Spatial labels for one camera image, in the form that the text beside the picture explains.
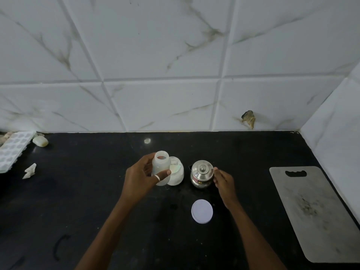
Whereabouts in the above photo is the pale soap lump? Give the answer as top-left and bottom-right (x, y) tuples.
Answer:
(32, 135), (49, 147)

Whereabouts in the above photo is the small steel pot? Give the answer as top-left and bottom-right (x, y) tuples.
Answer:
(190, 165), (215, 189)

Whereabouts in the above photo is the person's right forearm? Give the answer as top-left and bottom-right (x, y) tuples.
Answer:
(225, 201), (288, 270)

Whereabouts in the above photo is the person's left forearm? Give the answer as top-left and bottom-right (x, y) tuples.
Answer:
(74, 194), (142, 270)

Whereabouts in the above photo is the crumpled white paper scrap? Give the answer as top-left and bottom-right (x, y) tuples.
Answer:
(22, 163), (37, 180)

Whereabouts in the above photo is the small white plastic bottle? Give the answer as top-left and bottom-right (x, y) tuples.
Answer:
(152, 151), (171, 186)

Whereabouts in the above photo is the person's right hand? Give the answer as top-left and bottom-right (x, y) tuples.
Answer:
(213, 166), (240, 210)

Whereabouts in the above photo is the person's left hand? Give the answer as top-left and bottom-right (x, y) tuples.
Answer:
(121, 152), (172, 206)

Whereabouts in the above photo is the grey cutting board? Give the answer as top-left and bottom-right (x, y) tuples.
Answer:
(269, 166), (360, 263)

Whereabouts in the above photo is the steel pot lid with knob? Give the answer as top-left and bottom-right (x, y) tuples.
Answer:
(192, 160), (214, 177)

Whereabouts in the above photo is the round white jar lid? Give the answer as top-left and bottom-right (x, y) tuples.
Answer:
(191, 199), (214, 224)

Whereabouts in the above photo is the white ice cube tray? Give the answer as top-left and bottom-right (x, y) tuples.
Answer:
(0, 131), (36, 174)

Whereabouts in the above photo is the white translucent plastic jar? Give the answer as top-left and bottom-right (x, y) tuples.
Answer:
(167, 156), (185, 186)

